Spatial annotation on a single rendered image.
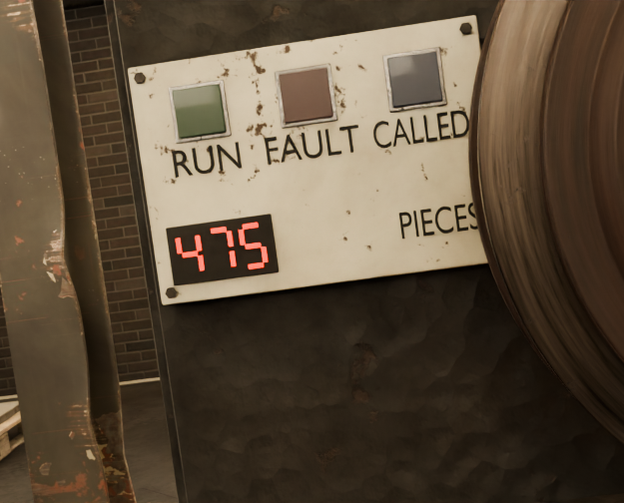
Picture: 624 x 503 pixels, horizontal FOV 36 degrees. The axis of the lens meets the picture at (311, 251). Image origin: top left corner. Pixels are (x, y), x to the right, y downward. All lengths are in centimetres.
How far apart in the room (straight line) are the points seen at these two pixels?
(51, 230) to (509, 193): 280
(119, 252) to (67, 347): 366
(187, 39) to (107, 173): 623
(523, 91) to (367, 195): 17
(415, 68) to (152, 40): 20
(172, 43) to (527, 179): 31
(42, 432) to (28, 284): 51
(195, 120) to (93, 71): 633
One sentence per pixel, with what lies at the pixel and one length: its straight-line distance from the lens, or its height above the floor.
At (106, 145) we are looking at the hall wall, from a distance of 697.
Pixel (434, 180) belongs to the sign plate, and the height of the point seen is 113.
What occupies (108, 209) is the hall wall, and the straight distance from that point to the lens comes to 696.
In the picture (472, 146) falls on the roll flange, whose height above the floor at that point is 114.
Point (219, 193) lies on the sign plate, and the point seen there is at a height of 114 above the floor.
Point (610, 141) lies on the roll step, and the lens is 55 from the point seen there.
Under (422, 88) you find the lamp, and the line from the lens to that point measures 70.
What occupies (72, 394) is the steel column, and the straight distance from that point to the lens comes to 335.
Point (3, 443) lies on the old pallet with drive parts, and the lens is 539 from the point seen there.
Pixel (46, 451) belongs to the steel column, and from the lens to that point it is 343.
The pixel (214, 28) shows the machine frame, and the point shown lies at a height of 126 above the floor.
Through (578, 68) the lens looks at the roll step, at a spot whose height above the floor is 118.
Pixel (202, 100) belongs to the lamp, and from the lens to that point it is 71.
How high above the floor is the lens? 112
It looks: 3 degrees down
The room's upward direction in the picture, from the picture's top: 8 degrees counter-clockwise
